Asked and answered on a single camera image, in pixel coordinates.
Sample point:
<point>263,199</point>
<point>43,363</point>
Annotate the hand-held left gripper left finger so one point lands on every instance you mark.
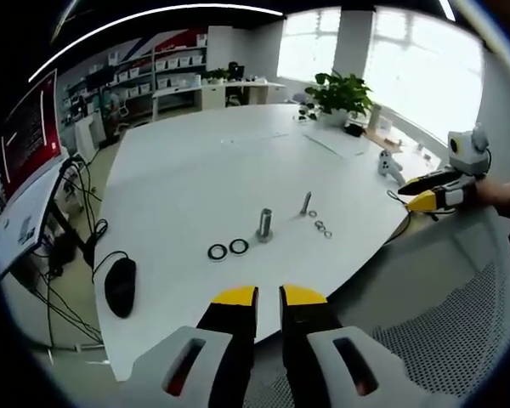
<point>221,340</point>

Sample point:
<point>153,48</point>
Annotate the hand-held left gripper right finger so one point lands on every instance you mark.
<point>310,340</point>

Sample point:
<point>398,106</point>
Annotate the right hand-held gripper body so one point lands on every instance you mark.
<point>465,159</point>

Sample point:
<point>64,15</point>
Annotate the black rubber washer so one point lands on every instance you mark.
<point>230,247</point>
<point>210,253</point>

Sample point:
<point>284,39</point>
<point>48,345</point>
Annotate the slim threaded metal stud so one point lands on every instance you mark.
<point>306,202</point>

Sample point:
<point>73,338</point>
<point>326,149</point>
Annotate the large threaded metal stud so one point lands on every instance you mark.
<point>265,221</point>

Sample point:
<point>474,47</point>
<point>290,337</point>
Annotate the white game controller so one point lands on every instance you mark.
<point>387,163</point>

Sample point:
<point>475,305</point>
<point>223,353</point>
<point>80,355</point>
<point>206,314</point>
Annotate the small black box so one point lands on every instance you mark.
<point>354,130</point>

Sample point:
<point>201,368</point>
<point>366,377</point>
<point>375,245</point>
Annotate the white paper sheet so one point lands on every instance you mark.
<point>340,143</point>

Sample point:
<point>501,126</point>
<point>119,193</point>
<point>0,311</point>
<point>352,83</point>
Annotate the white plant pot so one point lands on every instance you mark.
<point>335,118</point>

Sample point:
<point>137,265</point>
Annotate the black computer mouse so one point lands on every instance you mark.
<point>120,289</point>

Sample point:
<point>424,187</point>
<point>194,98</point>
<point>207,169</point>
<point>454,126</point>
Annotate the green potted plant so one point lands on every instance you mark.
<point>344,91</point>

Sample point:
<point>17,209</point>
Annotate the grey mesh chair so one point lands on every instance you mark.
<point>442,340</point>

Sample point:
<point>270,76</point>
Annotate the white background desk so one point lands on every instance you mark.
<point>238,87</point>

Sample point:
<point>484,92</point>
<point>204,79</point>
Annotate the storage shelf with white bins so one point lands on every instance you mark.
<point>153,68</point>

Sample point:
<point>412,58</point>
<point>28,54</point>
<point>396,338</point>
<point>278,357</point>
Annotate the red screen monitor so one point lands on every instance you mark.
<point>30,132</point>

